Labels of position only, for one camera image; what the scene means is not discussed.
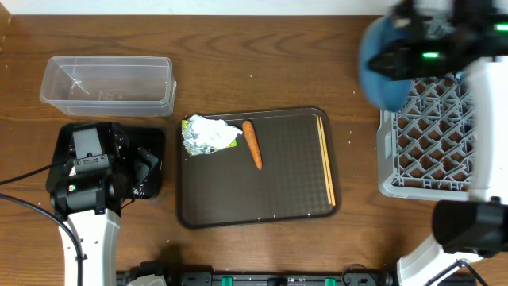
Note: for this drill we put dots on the black waste tray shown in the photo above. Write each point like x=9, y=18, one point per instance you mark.
x=149, y=138

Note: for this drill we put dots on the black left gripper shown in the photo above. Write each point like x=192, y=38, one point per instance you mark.
x=143, y=166

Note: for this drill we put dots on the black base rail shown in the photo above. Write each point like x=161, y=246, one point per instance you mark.
x=205, y=275

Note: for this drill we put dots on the crumpled foil wrapper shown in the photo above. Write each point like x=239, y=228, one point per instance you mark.
x=203, y=136

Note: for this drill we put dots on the dark blue plate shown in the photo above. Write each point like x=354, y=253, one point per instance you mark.
x=379, y=90

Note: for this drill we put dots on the right wooden chopstick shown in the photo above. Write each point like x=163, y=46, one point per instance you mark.
x=331, y=181

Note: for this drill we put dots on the grey dishwasher rack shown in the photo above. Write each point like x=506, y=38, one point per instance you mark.
x=425, y=150

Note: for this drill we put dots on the left wooden chopstick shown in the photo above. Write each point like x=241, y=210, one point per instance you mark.
x=324, y=160

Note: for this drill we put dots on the wooden chopstick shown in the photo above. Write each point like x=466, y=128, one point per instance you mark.
x=331, y=181
x=324, y=160

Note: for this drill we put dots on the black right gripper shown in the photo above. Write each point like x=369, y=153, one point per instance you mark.
x=399, y=52

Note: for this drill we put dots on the orange carrot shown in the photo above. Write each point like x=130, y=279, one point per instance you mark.
x=251, y=139

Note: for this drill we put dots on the dark brown serving tray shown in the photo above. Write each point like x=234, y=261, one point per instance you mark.
x=226, y=188

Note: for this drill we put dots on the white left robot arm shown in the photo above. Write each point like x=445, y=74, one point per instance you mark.
x=89, y=245

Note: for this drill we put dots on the clear plastic bin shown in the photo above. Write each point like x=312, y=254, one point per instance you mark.
x=114, y=86

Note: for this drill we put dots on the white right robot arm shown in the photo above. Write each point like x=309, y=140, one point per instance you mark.
x=464, y=232

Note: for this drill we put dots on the light blue small bowl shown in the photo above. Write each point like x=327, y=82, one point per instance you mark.
x=460, y=75

